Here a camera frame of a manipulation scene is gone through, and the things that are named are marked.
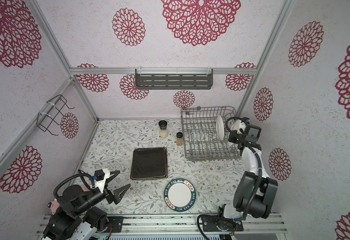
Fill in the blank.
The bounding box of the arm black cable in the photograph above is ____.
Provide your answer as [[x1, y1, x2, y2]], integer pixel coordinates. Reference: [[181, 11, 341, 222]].
[[53, 172, 95, 200], [196, 116, 263, 240]]

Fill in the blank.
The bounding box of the salt grinder black lid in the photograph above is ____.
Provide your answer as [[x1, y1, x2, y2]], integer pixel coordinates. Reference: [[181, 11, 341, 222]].
[[159, 120, 169, 138]]

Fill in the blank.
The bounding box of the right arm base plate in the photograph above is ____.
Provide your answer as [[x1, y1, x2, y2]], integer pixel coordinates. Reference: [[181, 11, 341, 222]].
[[197, 214, 244, 233]]

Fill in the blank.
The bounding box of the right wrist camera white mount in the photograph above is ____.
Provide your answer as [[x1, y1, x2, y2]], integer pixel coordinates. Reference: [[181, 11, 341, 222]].
[[234, 118, 250, 134]]

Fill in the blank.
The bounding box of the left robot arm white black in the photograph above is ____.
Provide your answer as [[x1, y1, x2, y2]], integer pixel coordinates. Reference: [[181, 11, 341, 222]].
[[42, 169, 131, 240]]

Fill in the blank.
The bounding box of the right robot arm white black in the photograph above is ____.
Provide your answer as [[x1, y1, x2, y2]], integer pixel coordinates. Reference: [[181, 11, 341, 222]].
[[221, 120, 278, 221]]

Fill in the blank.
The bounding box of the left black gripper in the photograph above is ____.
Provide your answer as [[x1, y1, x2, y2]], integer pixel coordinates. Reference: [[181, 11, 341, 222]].
[[75, 171, 131, 216]]

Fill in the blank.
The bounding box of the aluminium front rail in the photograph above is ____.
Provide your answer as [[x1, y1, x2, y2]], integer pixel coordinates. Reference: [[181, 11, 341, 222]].
[[108, 214, 288, 239]]

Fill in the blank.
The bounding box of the grey wire dish rack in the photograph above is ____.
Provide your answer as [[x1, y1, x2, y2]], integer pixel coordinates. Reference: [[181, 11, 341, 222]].
[[181, 106, 239, 162]]

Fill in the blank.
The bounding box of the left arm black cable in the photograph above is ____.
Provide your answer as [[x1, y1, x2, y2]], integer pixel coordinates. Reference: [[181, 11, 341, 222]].
[[53, 172, 95, 200]]

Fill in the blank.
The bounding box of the black wire wall holder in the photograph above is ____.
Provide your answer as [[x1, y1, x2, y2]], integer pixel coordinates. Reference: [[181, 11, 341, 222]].
[[36, 95, 74, 136]]

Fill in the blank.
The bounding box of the small amber spice jar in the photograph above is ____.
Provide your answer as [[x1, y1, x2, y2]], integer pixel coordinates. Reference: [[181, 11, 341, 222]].
[[176, 132, 183, 146]]

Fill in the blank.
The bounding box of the grey wall shelf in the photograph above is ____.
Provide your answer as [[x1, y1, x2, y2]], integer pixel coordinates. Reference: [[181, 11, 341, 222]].
[[135, 68, 213, 90]]

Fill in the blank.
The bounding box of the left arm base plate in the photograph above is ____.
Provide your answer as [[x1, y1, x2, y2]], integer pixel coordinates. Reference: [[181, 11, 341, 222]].
[[103, 216, 124, 233]]

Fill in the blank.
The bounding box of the white round plate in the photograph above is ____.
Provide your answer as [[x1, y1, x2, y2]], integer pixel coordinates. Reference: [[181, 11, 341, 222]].
[[164, 178, 196, 213], [215, 116, 225, 141]]

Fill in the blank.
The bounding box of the red pink plush toy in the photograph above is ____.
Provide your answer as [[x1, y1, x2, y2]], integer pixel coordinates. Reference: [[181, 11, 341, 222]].
[[47, 199, 60, 215]]

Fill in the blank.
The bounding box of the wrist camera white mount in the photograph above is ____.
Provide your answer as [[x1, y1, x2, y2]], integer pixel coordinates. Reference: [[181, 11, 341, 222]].
[[93, 169, 111, 193], [234, 118, 250, 134]]

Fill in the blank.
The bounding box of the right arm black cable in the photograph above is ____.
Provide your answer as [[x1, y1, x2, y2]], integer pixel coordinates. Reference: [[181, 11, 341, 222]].
[[196, 116, 263, 240]]

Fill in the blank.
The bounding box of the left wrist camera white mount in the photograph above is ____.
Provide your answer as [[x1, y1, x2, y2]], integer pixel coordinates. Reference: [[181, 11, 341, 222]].
[[93, 169, 111, 193]]

